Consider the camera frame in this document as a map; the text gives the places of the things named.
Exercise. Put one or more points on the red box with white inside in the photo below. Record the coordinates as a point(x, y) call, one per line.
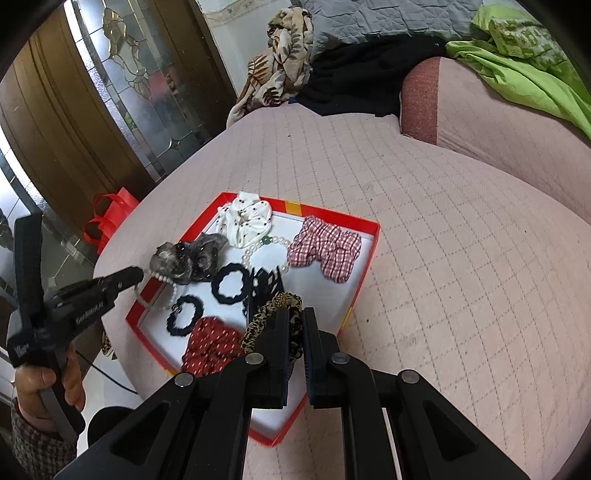
point(323, 295)

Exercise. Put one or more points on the leaf print blanket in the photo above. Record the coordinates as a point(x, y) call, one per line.
point(281, 55)

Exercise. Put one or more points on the small black scrunchie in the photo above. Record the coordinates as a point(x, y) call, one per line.
point(171, 318)

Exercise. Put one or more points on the pink bolster pillow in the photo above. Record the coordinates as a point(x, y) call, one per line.
point(485, 124)

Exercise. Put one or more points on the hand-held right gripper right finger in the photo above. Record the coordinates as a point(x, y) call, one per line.
point(308, 364)

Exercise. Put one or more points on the red plaid scrunchie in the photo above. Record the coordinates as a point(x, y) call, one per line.
point(323, 249)

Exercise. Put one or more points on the grey black organza scrunchie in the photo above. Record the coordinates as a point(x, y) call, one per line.
point(184, 258)

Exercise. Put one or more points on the red dotted scrunchie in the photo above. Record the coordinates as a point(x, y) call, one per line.
point(207, 346)

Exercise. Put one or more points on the white dotted scrunchie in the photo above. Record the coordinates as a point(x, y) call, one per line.
point(247, 221)

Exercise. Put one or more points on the green cloth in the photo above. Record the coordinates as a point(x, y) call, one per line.
point(531, 69)

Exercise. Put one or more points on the person's left hand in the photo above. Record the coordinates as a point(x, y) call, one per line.
point(34, 392)

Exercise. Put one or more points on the black round object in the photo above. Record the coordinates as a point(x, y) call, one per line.
point(111, 422)

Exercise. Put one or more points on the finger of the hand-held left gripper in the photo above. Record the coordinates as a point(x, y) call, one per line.
point(124, 277)

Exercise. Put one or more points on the wooden door with glass panel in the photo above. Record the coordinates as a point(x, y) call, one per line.
point(69, 101)

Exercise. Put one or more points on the leopard print scrunchie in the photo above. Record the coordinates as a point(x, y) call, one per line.
point(265, 314)

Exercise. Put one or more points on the black hair claw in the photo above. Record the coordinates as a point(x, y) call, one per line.
point(263, 286)

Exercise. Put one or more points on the large black scrunchie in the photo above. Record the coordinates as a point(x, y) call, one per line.
point(217, 286)

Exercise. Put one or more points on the grey quilted blanket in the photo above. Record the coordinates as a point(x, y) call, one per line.
point(392, 23)

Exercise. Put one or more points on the red bag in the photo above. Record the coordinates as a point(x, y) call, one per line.
point(113, 207)

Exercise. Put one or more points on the black cloth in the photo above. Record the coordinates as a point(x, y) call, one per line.
point(369, 78)

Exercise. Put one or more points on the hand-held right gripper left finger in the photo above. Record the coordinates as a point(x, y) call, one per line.
point(277, 369)

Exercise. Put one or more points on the person's left forearm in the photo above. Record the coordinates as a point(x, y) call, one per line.
point(37, 452)

